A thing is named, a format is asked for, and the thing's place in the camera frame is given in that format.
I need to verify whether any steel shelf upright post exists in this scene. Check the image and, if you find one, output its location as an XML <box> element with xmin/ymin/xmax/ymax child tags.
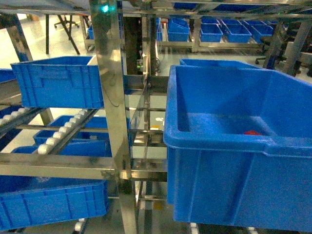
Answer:
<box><xmin>89</xmin><ymin>0</ymin><xmax>138</xmax><ymax>234</ymax></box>

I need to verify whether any white roller conveyor track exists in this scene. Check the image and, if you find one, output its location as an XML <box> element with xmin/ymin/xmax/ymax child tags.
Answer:
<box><xmin>37</xmin><ymin>109</ymin><xmax>88</xmax><ymax>155</ymax></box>

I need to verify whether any blue crate left shelf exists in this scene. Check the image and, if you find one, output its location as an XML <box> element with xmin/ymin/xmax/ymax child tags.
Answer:
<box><xmin>11</xmin><ymin>56</ymin><xmax>104</xmax><ymax>109</ymax></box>

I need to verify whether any large blue bin right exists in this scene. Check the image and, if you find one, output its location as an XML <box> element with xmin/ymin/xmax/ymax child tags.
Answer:
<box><xmin>163</xmin><ymin>65</ymin><xmax>312</xmax><ymax>232</ymax></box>

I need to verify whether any steel shelf crossbar left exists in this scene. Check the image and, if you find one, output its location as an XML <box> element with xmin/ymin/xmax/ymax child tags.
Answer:
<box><xmin>0</xmin><ymin>153</ymin><xmax>116</xmax><ymax>180</ymax></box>

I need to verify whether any blue crate bottom left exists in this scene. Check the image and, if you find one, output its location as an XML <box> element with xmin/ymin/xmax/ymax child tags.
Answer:
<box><xmin>0</xmin><ymin>175</ymin><xmax>109</xmax><ymax>231</ymax></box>

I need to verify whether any red magnetic block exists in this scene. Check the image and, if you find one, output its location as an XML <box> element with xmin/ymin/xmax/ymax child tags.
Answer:
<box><xmin>244</xmin><ymin>130</ymin><xmax>262</xmax><ymax>136</ymax></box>

